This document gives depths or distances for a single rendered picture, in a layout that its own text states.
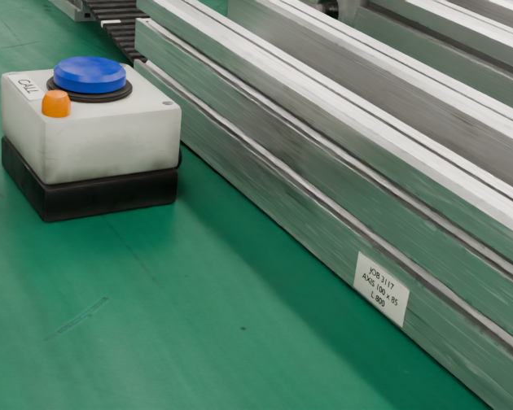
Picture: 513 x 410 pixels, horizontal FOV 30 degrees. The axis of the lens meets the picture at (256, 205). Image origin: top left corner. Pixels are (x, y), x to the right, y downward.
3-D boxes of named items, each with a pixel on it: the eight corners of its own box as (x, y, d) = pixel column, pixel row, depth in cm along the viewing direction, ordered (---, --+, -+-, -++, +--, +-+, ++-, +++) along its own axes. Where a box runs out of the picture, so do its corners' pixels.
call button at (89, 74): (43, 89, 55) (43, 55, 54) (109, 84, 57) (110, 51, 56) (67, 114, 52) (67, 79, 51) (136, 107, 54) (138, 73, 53)
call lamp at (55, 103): (37, 108, 50) (37, 87, 50) (64, 106, 51) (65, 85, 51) (46, 119, 49) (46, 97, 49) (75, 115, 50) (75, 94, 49)
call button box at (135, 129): (0, 166, 58) (-3, 66, 55) (148, 147, 62) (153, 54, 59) (44, 224, 52) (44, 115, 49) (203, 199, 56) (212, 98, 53)
